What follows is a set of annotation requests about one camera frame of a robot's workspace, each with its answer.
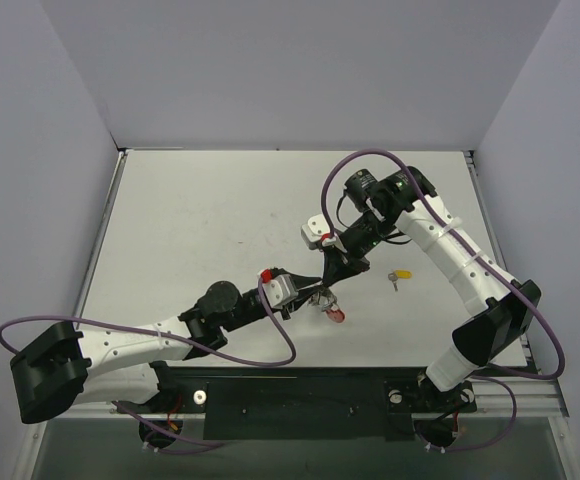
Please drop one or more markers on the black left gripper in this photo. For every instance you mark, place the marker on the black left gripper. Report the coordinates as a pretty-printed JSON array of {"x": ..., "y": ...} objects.
[{"x": 279, "y": 309}]

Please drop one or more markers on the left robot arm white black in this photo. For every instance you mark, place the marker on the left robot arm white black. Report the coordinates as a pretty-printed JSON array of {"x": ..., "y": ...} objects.
[{"x": 75, "y": 360}]

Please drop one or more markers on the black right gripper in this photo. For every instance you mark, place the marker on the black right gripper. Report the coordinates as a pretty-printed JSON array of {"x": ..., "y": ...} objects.
[{"x": 338, "y": 251}]

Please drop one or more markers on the keyring bunch with coloured tags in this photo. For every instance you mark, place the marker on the keyring bunch with coloured tags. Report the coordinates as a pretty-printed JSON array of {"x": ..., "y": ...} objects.
[{"x": 326, "y": 301}]

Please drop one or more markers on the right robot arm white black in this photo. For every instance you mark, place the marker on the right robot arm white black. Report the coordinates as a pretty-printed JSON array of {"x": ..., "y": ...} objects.
[{"x": 406, "y": 203}]

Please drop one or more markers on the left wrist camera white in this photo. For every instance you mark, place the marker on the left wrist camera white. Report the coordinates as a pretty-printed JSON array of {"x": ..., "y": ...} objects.
[{"x": 277, "y": 288}]

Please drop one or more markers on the key with yellow tag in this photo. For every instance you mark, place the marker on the key with yellow tag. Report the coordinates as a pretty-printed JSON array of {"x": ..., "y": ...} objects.
[{"x": 396, "y": 276}]

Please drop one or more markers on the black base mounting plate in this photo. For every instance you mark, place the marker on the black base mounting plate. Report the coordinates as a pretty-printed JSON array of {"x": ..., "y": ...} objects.
[{"x": 301, "y": 403}]

